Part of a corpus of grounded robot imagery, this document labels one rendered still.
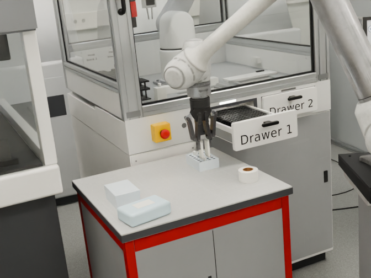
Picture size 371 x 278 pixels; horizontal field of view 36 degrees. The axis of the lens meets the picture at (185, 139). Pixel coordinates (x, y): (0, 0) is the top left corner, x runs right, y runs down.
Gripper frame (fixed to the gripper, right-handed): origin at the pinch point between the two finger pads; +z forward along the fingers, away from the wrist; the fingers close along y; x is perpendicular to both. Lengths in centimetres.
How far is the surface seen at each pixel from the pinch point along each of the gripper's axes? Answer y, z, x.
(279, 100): 50, -6, 25
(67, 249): -38, 84, 121
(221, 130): 12.2, -2.9, 8.5
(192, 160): -3.3, 5.3, 4.1
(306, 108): 64, 1, 25
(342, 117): 199, 60, 171
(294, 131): 38.3, -0.1, -3.6
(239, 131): 13.3, -5.0, -4.3
